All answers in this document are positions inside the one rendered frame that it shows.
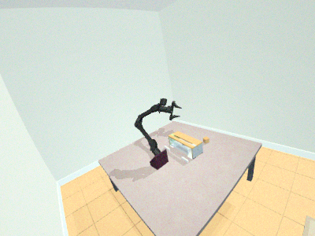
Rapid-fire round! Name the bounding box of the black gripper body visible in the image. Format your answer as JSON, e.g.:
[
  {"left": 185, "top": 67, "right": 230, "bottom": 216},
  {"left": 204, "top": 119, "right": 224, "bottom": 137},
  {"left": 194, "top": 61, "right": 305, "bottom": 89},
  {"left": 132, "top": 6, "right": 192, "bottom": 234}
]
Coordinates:
[{"left": 165, "top": 101, "right": 176, "bottom": 120}]

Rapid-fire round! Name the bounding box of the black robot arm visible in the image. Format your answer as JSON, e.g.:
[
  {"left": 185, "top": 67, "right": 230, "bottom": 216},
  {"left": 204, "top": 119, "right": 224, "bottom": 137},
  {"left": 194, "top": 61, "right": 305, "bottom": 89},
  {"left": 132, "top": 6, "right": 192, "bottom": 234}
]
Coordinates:
[{"left": 134, "top": 98, "right": 167, "bottom": 156}]

